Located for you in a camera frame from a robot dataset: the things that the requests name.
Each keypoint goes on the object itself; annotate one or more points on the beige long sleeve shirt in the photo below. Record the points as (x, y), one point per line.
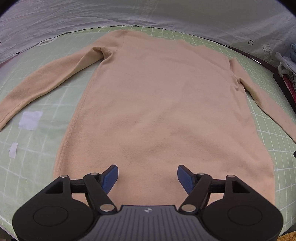
(151, 105)

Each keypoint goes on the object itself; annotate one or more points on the small white tape strip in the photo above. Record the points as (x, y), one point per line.
(13, 150)

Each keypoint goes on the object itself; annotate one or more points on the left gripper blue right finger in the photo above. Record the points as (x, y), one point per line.
(197, 186)

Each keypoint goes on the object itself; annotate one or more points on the folded grey sweatshirt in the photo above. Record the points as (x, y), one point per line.
(286, 65)

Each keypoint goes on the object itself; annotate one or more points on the folded black garment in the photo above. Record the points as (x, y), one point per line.
(282, 85)

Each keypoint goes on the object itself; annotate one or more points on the folded red garment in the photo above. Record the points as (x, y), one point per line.
(289, 85)

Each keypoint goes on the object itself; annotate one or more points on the green grid cutting mat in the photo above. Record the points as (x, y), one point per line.
(277, 142)

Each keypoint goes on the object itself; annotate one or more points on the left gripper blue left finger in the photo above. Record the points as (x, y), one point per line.
(98, 186)

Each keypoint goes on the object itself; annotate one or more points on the grey printed backdrop sheet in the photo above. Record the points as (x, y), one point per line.
(259, 28)

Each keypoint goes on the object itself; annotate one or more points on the folded blue denim jeans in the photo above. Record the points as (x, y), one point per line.
(293, 52)

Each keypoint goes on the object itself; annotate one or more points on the large white tape patch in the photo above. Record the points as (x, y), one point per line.
(30, 120)

